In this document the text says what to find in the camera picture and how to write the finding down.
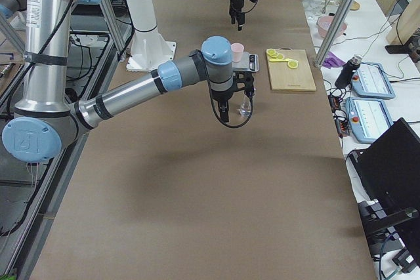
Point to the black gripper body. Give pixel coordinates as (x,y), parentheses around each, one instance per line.
(220,96)
(237,3)

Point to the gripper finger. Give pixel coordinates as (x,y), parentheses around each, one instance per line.
(240,17)
(232,17)
(224,113)

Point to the glass sauce dispenser bottle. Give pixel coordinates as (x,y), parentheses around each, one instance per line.
(246,107)

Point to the pink plastic cup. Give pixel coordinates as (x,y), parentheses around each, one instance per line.
(237,51)

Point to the digital kitchen scale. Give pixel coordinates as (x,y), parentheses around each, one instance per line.
(248,62)

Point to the yellow plastic knife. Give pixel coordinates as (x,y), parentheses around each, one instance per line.
(288,60)

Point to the bamboo cutting board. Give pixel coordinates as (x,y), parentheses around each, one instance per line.
(283,78)

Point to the lemon slice front single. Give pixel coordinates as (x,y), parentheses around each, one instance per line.
(293,64)

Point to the pink bowl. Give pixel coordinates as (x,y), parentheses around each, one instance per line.
(323,25)

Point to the purple cloth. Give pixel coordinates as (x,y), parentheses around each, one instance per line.
(332,61)

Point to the black water bottle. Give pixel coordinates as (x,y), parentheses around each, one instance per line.
(347,71)

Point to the far teach pendant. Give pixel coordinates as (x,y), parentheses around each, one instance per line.
(370,81)

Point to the teach pendant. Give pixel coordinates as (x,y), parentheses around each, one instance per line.
(369,118)
(370,81)

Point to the near teach pendant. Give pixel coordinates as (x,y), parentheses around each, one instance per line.
(369,118)

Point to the black monitor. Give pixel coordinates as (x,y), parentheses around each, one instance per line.
(389,173)

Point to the white metal mount base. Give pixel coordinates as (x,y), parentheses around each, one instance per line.
(148,49)

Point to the aluminium frame post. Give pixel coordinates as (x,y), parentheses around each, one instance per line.
(333,30)

